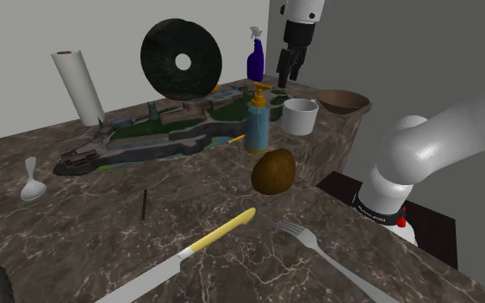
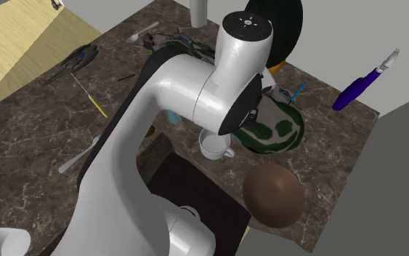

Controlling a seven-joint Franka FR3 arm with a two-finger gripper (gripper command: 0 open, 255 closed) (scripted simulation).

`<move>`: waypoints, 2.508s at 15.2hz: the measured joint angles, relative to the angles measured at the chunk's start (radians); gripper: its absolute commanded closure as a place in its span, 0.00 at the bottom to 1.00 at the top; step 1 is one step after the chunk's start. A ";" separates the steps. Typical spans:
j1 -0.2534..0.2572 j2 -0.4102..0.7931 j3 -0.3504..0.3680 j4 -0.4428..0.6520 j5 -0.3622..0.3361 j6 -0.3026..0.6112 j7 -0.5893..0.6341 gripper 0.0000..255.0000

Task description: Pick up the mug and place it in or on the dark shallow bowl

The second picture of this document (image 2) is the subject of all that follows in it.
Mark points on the dark grey spaceship model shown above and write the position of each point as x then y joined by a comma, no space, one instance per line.
78,60

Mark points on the grey upright pole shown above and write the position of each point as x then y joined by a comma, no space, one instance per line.
198,12

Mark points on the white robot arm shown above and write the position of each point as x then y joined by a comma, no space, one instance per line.
119,149

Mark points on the blue pen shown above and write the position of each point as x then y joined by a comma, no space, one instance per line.
297,93

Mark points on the orange round thing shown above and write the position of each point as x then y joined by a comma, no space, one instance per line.
277,66

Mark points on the purple bottle with white cap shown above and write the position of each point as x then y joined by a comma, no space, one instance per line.
358,88

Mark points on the brown small figure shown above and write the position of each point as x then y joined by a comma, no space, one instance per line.
152,40

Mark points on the green patterned dish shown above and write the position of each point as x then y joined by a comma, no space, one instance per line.
198,49

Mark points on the black pen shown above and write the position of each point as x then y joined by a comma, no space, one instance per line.
126,77

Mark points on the silver butter knife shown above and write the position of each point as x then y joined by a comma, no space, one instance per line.
76,157

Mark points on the white mug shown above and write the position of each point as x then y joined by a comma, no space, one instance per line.
214,146

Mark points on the brown round bowl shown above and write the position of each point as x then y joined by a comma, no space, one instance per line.
274,196

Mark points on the black round pan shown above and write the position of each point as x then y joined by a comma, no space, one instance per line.
285,28

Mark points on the silver spoon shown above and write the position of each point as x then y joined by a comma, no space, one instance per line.
141,33

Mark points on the dark robot stand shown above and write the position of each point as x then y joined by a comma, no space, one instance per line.
197,202

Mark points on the light blue cup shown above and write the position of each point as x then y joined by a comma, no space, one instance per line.
173,116

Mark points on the green and beige round dish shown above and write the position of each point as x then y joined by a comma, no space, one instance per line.
282,136

